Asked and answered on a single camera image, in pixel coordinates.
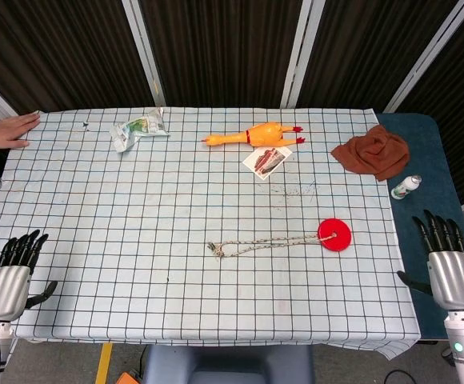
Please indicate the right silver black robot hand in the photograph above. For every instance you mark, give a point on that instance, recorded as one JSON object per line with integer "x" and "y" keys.
{"x": 454, "y": 280}

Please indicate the yellow rubber chicken toy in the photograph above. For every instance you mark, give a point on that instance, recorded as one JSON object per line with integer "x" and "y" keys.
{"x": 256, "y": 136}

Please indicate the printed picture card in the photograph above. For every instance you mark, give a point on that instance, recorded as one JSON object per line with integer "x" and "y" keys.
{"x": 267, "y": 160}

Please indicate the bare human hand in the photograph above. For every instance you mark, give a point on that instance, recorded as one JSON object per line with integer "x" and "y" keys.
{"x": 4, "y": 130}

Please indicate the small white bottle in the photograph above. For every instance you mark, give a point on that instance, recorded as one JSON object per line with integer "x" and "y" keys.
{"x": 405, "y": 188}

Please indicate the red disc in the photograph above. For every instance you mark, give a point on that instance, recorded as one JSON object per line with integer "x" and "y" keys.
{"x": 334, "y": 235}

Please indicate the crumpled silver snack bag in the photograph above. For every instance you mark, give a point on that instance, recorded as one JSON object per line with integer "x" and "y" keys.
{"x": 138, "y": 130}

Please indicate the white grid tablecloth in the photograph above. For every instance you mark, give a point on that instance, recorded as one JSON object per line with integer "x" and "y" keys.
{"x": 176, "y": 224}

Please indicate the brown cloth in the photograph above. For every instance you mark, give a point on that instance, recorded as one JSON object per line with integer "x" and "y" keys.
{"x": 374, "y": 152}

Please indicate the blue grey chair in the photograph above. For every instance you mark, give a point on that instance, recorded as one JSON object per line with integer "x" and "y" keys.
{"x": 228, "y": 366}

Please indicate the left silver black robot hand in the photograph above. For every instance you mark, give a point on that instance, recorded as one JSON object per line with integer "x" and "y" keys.
{"x": 6, "y": 286}

